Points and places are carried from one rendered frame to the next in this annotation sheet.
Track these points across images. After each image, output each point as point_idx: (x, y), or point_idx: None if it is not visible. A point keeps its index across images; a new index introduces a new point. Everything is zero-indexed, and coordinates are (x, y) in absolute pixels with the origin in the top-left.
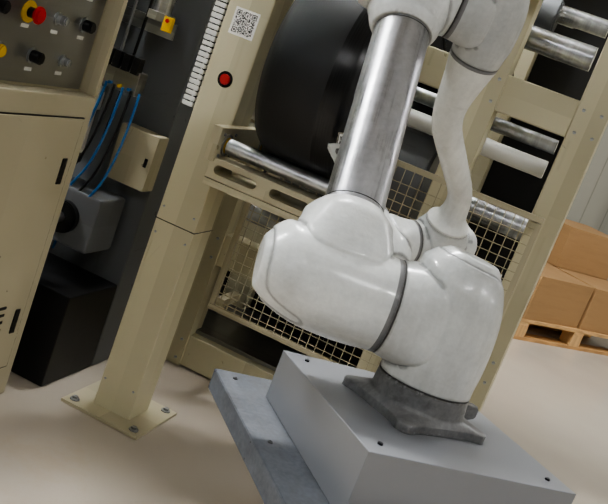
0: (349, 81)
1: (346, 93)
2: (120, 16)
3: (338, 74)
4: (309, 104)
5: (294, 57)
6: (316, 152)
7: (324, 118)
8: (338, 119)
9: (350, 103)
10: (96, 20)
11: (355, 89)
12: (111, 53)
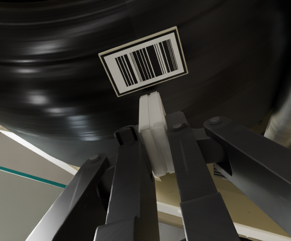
0: None
1: (16, 110)
2: (163, 217)
3: (7, 124)
4: (105, 148)
5: (62, 159)
6: (216, 97)
7: (106, 130)
8: (83, 109)
9: (29, 93)
10: (173, 232)
11: None
12: (218, 172)
